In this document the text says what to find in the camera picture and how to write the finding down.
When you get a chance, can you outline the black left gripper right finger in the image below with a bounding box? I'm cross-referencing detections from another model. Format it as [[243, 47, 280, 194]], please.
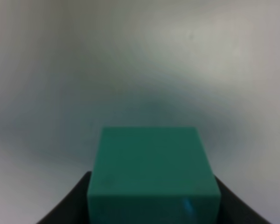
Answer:
[[215, 176, 270, 224]]

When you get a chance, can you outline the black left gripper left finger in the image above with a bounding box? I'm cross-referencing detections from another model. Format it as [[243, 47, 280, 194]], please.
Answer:
[[38, 171, 91, 224]]

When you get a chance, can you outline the green cube block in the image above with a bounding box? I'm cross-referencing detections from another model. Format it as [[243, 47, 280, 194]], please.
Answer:
[[87, 127, 221, 224]]

